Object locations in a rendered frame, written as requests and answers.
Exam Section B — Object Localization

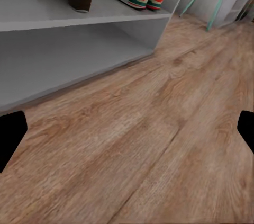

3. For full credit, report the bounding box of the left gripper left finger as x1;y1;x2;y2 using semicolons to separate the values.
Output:
0;111;28;174

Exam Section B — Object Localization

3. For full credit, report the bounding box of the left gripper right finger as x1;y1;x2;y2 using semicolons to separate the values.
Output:
237;110;254;153

